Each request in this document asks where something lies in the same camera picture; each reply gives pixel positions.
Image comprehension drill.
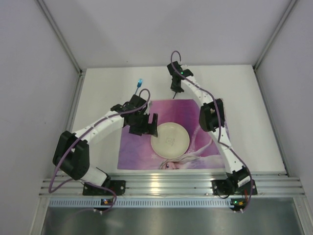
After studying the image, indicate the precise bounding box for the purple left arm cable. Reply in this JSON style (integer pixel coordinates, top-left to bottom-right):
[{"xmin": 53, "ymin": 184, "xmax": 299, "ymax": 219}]
[{"xmin": 48, "ymin": 88, "xmax": 150, "ymax": 213}]

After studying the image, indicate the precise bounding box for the blue metal fork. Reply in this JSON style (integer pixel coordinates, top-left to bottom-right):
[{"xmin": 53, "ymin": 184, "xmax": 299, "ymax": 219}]
[{"xmin": 134, "ymin": 78, "xmax": 143, "ymax": 94}]

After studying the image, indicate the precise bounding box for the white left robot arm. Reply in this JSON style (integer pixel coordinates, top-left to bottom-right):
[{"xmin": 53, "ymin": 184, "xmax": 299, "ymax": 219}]
[{"xmin": 52, "ymin": 94, "xmax": 158, "ymax": 188}]

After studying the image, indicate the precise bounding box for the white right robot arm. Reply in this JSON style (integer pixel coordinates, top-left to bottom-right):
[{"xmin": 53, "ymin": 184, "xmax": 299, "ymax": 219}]
[{"xmin": 167, "ymin": 61, "xmax": 253, "ymax": 192}]

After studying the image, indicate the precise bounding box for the cream round plate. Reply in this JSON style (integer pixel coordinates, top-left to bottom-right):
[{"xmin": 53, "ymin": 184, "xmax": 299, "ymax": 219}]
[{"xmin": 151, "ymin": 122, "xmax": 190, "ymax": 159}]

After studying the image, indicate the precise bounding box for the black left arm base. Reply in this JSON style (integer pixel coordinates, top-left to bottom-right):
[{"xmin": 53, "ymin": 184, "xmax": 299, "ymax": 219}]
[{"xmin": 82, "ymin": 180, "xmax": 126, "ymax": 196}]

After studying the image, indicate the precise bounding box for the aluminium rail base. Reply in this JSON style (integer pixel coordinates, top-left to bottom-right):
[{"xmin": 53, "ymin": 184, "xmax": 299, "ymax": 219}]
[{"xmin": 39, "ymin": 171, "xmax": 305, "ymax": 198}]

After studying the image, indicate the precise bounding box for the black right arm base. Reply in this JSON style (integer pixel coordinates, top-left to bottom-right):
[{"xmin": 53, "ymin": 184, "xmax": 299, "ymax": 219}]
[{"xmin": 211, "ymin": 180, "xmax": 258, "ymax": 198}]

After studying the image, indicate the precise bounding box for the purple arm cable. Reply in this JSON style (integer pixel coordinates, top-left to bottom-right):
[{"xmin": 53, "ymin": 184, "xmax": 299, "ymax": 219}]
[
  {"xmin": 170, "ymin": 50, "xmax": 252, "ymax": 212},
  {"xmin": 48, "ymin": 88, "xmax": 150, "ymax": 213}
]

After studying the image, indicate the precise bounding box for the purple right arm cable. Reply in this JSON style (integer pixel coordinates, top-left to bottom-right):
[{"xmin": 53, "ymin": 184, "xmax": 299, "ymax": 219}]
[{"xmin": 170, "ymin": 50, "xmax": 252, "ymax": 212}]

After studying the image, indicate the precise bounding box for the slotted grey cable duct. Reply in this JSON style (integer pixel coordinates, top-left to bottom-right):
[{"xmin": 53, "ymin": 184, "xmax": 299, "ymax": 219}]
[{"xmin": 48, "ymin": 197, "xmax": 298, "ymax": 208}]

